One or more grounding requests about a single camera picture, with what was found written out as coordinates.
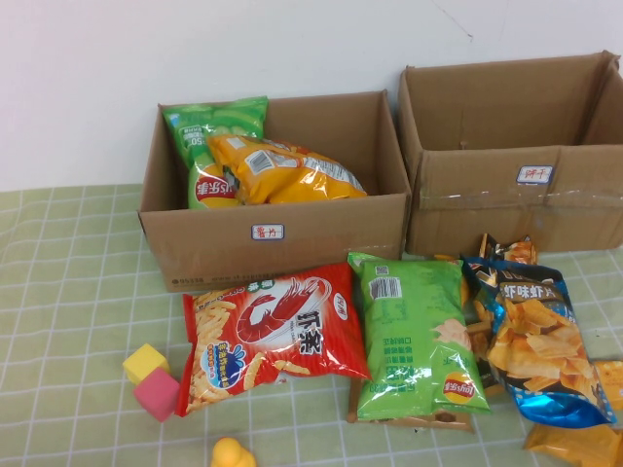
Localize large yellow chip bag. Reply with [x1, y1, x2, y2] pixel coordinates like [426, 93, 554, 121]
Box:
[206, 133, 369, 205]

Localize red shrimp stick bag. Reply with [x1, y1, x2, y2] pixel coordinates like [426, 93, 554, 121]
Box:
[174, 262, 372, 417]

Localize plain yellow snack packet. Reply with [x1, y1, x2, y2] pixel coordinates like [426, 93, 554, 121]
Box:
[523, 421, 623, 467]

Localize printed cardboard box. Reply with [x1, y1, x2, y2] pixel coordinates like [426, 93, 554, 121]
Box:
[136, 90, 413, 293]

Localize green chip bag with barcode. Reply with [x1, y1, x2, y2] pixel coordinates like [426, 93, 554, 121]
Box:
[348, 251, 491, 422]

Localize green cucumber chip bag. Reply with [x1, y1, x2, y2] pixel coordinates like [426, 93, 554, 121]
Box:
[163, 95, 269, 210]

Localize taped cardboard box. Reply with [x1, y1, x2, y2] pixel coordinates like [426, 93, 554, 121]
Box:
[396, 50, 623, 257]

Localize yellow foam cube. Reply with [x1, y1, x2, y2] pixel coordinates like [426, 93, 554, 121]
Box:
[122, 342, 170, 385]

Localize pink foam cube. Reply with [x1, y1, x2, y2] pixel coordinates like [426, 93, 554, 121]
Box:
[132, 367, 182, 423]

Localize yellow rubber duck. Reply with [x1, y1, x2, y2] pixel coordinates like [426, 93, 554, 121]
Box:
[210, 436, 258, 467]

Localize green checkered tablecloth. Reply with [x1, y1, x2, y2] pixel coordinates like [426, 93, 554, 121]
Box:
[0, 184, 623, 467]

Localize blue shrimp chip bag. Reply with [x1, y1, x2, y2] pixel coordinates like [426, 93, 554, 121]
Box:
[459, 252, 617, 429]

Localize printed yellow cracker packet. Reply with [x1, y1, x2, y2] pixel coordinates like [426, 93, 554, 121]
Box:
[591, 359, 623, 410]

